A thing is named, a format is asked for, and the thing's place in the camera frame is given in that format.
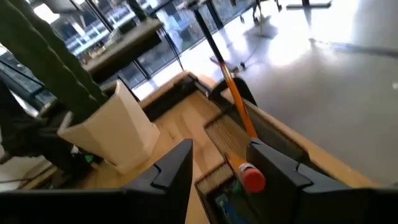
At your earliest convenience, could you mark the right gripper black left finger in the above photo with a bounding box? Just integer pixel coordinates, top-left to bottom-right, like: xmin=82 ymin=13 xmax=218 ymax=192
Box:
xmin=0 ymin=139 xmax=194 ymax=224

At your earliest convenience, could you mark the black mesh desk organizer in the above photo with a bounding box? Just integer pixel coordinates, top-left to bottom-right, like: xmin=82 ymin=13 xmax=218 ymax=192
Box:
xmin=194 ymin=76 xmax=313 ymax=224

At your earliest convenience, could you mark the green cactus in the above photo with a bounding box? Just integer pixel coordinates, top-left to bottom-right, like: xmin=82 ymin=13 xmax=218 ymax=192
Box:
xmin=0 ymin=0 xmax=109 ymax=125

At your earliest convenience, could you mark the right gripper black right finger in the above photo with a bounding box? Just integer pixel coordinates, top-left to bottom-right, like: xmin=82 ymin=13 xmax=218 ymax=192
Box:
xmin=246 ymin=138 xmax=398 ymax=224

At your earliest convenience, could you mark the black triangular frame clamp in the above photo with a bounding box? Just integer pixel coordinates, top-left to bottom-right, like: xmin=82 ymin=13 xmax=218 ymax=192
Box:
xmin=211 ymin=76 xmax=258 ymax=108

